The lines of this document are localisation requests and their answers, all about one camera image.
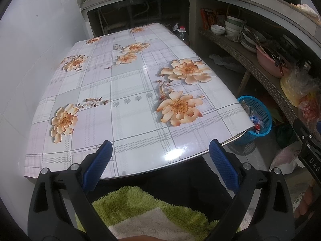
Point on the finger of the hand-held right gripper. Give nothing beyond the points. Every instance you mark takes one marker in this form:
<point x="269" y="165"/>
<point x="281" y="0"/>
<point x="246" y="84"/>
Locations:
<point x="303" y="134"/>

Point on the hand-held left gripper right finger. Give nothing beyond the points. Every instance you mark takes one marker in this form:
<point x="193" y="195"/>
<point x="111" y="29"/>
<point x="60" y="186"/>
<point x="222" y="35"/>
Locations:
<point x="223" y="165"/>

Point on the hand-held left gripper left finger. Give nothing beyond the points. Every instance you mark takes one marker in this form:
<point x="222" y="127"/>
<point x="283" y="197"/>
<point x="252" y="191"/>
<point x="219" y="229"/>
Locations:
<point x="97" y="165"/>

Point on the blue mesh basket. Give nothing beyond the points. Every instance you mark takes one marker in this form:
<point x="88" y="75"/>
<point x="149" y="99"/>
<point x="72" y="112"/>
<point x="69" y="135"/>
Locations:
<point x="263" y="110"/>

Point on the small blue white packet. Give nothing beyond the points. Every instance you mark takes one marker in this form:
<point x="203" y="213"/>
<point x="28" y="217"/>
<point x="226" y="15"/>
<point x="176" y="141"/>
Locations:
<point x="254" y="119"/>

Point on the clear plastic bag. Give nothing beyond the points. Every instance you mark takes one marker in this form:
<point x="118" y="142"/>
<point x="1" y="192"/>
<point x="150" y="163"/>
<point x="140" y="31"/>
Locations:
<point x="245" y="108"/>

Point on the person's right hand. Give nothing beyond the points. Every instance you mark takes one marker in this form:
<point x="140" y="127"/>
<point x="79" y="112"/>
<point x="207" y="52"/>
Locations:
<point x="306" y="200"/>

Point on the dark green bag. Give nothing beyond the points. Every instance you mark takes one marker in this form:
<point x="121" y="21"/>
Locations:
<point x="284" y="134"/>

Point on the red plastic bag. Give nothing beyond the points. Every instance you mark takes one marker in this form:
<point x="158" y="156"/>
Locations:
<point x="309" y="110"/>

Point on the pale pink plastic bag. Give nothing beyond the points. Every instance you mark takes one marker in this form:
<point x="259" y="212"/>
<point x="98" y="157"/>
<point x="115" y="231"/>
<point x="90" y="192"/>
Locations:
<point x="286" y="155"/>

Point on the yellow plastic bag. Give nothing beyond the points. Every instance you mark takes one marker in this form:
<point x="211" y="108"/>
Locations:
<point x="293" y="90"/>

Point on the green and beige fluffy garment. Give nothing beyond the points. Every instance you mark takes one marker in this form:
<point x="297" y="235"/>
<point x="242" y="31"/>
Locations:
<point x="140" y="203"/>

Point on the grey perforated shelf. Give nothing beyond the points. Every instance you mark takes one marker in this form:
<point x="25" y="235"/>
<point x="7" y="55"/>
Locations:
<point x="258" y="72"/>

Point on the pink plastic basin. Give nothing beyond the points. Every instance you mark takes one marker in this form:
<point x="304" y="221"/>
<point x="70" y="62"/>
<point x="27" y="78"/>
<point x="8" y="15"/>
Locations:
<point x="268" y="61"/>

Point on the floral plastic tablecloth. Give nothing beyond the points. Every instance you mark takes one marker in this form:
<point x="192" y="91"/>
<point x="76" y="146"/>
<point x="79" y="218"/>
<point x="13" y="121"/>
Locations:
<point x="130" y="85"/>

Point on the white cloth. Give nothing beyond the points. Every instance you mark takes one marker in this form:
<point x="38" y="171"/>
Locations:
<point x="225" y="61"/>

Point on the stack of plates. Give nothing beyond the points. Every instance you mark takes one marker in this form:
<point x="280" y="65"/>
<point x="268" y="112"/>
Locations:
<point x="248" y="42"/>

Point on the pale pink cloth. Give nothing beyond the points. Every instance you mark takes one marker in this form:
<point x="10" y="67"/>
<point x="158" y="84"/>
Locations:
<point x="307" y="9"/>

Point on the stack of bowls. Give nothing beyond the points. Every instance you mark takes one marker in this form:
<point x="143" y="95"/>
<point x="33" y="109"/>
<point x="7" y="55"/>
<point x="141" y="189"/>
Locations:
<point x="233" y="23"/>

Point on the white bowl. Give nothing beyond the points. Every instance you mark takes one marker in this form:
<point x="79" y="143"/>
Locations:
<point x="217" y="29"/>

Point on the cooking oil bottle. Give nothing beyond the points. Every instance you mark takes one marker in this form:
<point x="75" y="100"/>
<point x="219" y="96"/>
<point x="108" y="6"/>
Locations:
<point x="182" y="34"/>

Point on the red packets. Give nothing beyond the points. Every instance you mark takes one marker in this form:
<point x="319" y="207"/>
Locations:
<point x="207" y="18"/>

